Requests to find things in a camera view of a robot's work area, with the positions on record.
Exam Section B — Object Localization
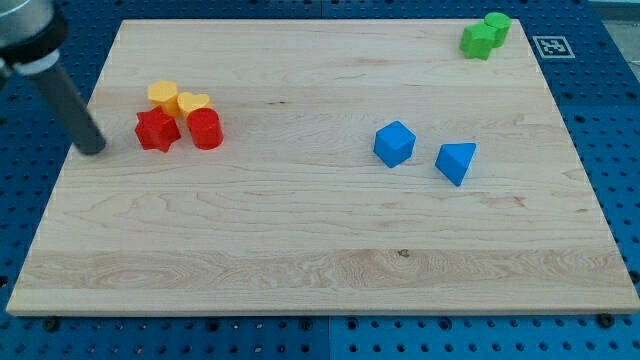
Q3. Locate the white fiducial marker tag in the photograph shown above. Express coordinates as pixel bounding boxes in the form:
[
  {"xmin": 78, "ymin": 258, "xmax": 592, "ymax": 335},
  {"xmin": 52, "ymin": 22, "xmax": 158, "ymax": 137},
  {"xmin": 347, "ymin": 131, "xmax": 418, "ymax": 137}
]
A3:
[{"xmin": 532, "ymin": 35, "xmax": 575, "ymax": 59}]

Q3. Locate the red star block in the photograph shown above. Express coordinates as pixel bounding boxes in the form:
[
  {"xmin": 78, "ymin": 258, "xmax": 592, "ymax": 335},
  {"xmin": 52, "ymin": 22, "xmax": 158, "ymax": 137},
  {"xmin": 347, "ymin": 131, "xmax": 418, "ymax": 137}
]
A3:
[{"xmin": 135, "ymin": 106, "xmax": 181, "ymax": 153}]

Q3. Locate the blue triangular prism block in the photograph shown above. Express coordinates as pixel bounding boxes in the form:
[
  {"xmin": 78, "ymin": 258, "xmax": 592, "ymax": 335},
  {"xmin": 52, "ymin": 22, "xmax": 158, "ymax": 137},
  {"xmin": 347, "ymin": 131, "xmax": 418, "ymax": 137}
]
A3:
[{"xmin": 435, "ymin": 143, "xmax": 477, "ymax": 186}]

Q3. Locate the yellow hexagon block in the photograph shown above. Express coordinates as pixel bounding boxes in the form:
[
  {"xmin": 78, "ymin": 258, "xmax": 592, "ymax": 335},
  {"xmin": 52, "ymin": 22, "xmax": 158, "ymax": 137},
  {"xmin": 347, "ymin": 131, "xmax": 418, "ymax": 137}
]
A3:
[{"xmin": 147, "ymin": 80, "xmax": 180, "ymax": 117}]

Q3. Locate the green star block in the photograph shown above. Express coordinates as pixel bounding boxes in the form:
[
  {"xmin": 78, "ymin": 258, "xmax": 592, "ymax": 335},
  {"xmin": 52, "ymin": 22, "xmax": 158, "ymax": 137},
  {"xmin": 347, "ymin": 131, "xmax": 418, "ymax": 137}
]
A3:
[{"xmin": 460, "ymin": 22, "xmax": 497, "ymax": 60}]

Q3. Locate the green cylinder block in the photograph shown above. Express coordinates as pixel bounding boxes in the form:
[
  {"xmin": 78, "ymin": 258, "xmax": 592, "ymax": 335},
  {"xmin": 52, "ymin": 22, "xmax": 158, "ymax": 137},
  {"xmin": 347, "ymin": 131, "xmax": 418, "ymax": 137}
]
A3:
[{"xmin": 484, "ymin": 12, "xmax": 512, "ymax": 48}]

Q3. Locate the blue cube block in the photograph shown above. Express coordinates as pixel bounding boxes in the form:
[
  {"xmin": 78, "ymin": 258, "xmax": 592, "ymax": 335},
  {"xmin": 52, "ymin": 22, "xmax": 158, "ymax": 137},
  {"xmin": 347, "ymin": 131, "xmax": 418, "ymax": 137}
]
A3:
[{"xmin": 373, "ymin": 120, "xmax": 416, "ymax": 168}]

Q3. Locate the red cylinder block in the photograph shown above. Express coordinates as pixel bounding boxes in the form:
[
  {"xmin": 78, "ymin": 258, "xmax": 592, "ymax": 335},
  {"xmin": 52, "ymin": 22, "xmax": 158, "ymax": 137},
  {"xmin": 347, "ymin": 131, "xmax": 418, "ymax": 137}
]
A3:
[{"xmin": 187, "ymin": 108, "xmax": 224, "ymax": 150}]

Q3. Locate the light wooden board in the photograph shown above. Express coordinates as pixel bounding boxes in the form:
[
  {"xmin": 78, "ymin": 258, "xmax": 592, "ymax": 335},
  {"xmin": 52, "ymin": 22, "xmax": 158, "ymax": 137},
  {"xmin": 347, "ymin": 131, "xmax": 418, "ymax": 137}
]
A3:
[{"xmin": 7, "ymin": 19, "xmax": 639, "ymax": 317}]

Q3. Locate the yellow heart block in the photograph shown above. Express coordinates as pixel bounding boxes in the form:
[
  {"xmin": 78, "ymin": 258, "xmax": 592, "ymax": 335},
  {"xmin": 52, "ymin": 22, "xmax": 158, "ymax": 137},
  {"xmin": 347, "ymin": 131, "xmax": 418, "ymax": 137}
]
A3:
[{"xmin": 177, "ymin": 92, "xmax": 211, "ymax": 118}]

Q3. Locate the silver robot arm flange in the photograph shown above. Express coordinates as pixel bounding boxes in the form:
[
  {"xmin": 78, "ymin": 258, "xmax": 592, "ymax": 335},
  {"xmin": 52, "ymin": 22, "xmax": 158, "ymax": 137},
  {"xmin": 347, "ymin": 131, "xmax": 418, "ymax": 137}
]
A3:
[{"xmin": 1, "ymin": 0, "xmax": 68, "ymax": 88}]

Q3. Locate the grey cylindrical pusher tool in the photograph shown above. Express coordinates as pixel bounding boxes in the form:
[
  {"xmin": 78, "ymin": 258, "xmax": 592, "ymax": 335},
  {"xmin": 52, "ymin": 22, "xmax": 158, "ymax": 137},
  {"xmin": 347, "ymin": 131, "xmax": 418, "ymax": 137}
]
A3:
[{"xmin": 13, "ymin": 50, "xmax": 106, "ymax": 155}]

